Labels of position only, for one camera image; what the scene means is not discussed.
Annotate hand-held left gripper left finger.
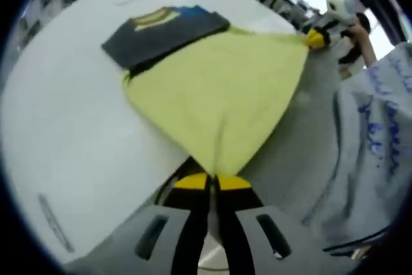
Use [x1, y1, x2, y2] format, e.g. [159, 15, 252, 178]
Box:
[106, 173, 212, 275]

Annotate yellow grey blue garment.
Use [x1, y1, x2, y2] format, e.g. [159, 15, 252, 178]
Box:
[101, 5, 310, 176]

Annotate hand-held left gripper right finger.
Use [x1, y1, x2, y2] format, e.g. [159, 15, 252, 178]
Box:
[214, 174, 326, 275]

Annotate person's pale printed clothing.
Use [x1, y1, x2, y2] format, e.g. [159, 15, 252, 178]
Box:
[302, 41, 412, 250]

